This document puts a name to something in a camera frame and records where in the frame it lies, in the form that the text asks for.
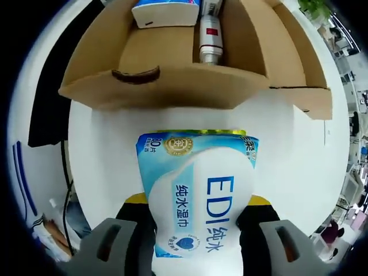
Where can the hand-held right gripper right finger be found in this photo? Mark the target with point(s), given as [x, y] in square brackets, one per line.
[264, 244]

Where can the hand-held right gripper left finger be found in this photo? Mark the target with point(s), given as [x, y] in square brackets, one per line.
[132, 241]

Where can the wet wipes pack soft item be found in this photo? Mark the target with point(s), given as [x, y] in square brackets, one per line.
[201, 201]

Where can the brown cardboard shoe box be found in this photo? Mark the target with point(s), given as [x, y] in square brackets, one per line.
[161, 51]

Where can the white spray can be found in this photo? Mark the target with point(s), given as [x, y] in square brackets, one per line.
[211, 37]

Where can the blue tissue pack soft item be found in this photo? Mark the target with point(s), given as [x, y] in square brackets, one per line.
[164, 14]

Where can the person's white shoe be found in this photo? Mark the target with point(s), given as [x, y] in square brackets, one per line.
[49, 233]

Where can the person's blue jeans leg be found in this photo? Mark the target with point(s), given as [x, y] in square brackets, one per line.
[77, 221]

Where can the pink monitor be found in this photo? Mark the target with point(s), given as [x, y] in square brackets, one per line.
[359, 217]

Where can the green potted plant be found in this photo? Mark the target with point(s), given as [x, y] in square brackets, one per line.
[313, 7]

